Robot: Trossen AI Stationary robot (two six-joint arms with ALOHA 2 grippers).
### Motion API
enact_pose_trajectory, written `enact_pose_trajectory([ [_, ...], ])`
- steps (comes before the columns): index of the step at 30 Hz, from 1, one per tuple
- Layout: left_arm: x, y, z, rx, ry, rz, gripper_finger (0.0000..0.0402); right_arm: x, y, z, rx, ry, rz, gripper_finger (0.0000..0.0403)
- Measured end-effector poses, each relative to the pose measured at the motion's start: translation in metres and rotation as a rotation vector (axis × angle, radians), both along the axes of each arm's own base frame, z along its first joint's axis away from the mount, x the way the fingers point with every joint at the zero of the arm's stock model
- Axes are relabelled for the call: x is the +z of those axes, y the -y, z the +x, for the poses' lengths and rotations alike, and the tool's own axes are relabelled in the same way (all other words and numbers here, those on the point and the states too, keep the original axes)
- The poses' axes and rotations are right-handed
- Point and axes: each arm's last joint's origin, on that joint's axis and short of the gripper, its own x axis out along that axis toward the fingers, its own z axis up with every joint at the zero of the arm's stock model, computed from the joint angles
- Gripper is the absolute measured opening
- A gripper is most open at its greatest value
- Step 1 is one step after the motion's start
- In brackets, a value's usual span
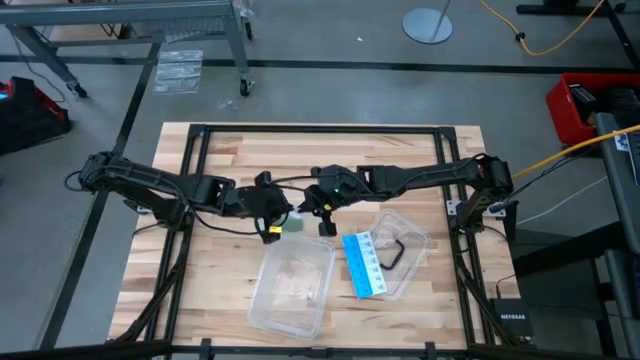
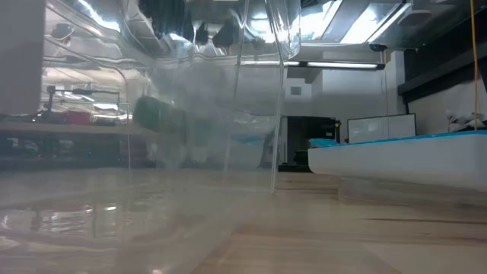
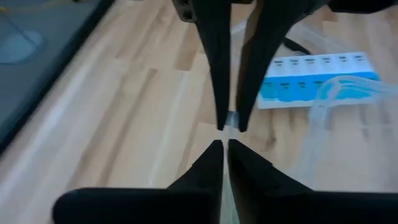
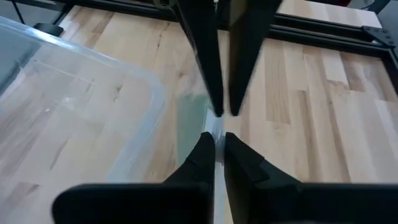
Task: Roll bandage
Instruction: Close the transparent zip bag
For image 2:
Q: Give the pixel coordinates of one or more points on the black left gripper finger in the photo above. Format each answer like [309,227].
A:
[226,34]
[201,34]

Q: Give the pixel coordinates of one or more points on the green bandage roll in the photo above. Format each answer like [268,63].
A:
[160,114]

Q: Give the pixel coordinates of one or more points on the clear plastic storage container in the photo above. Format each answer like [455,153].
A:
[152,160]

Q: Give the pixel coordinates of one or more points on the blue white pill organizer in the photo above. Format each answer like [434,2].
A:
[399,160]

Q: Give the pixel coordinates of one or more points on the clear plastic container lid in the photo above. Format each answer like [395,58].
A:
[411,195]

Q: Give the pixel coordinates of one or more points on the black metal stand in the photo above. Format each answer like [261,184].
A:
[76,91]

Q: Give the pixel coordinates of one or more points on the long ceiling lamp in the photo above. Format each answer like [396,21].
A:
[342,65]

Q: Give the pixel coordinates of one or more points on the black equipment rack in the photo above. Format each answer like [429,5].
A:
[312,133]

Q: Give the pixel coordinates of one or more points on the red toolbox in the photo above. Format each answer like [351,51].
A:
[78,117]

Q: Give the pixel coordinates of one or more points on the long wooden workbench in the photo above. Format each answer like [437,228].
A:
[76,129]

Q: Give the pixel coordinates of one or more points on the white paper label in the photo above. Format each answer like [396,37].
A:
[21,57]

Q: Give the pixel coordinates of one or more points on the white crumpled bag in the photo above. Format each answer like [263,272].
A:
[464,118]

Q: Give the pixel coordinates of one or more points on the white board with black frame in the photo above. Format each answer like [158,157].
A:
[380,128]

